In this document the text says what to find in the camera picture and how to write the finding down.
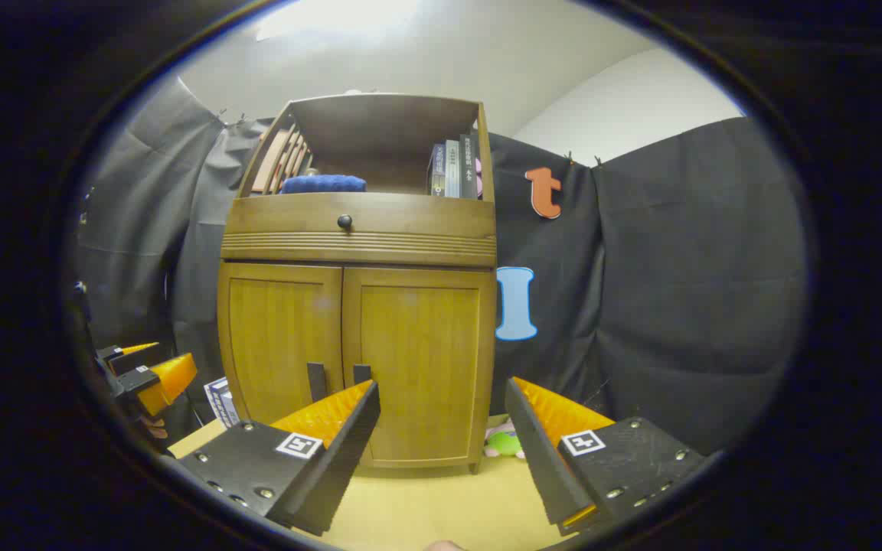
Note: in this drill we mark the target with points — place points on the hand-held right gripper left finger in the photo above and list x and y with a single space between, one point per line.
349 451

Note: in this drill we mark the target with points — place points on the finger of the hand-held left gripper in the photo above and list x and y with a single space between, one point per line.
131 350
169 379

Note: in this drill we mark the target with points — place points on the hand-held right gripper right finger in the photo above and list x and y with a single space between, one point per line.
537 451

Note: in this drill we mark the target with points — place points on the wooden shoe cabinet door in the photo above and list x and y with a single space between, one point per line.
280 329
418 344

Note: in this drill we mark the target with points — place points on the wooden double-door shoe cabinet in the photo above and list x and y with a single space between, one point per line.
380 138

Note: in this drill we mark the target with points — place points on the wooden cabinet drawer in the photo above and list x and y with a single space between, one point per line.
410 222

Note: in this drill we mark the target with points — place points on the green and pink plush toy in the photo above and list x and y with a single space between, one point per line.
504 442

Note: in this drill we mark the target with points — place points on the white printed box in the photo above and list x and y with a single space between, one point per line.
223 402

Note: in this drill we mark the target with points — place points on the round black drawer knob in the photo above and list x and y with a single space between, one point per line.
344 222

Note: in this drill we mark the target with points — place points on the black backdrop cloth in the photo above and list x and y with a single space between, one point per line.
678 268

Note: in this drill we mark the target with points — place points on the blue folded towel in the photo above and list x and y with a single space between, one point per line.
323 184

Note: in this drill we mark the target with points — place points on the small pink object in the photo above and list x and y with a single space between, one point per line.
478 176

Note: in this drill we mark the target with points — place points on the black book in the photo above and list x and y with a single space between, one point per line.
469 167

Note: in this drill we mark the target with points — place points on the dark blue book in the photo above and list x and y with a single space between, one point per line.
436 172

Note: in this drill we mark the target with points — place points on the grey book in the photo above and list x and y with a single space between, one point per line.
452 168

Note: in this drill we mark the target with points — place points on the ceiling light panel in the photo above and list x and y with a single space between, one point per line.
334 17

